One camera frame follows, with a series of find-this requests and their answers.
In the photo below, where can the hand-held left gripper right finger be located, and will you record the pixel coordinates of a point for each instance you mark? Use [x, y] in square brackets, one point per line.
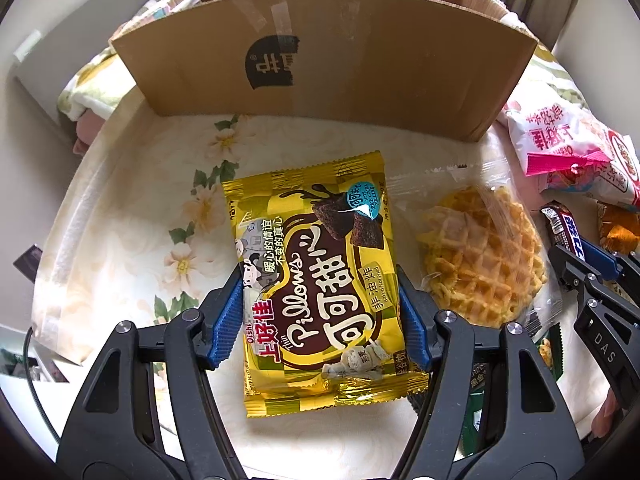
[412, 325]

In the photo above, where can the waffle in clear wrapper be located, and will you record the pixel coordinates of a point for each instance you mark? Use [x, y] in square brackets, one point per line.
[480, 260]

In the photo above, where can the floral tablecloth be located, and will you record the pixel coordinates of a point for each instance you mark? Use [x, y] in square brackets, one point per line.
[150, 210]

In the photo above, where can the pink white snack bag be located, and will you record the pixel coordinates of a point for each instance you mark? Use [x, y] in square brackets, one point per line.
[550, 135]

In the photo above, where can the dark paper card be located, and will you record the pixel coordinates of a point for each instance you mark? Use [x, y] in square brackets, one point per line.
[29, 262]

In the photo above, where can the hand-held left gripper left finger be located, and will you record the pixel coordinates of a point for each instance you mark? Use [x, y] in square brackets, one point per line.
[225, 325]

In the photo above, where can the brown cardboard box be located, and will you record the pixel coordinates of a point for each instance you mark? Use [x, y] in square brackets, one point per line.
[375, 60]

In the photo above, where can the pink cloth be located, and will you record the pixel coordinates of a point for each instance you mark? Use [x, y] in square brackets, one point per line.
[90, 132]

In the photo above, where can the orange snack packet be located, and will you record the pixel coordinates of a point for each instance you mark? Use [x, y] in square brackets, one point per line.
[620, 225]

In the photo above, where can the white wall plate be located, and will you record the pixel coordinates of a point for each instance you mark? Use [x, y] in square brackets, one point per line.
[27, 46]

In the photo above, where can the green snack packet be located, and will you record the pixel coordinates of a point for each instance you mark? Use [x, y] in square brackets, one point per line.
[550, 360]

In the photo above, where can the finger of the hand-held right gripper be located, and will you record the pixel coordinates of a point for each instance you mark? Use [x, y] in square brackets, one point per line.
[597, 256]
[605, 340]

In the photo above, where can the dark chocolate bar wrapper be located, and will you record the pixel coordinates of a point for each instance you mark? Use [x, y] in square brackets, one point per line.
[562, 227]

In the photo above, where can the yellow snack packet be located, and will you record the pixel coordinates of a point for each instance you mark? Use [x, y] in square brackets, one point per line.
[320, 260]

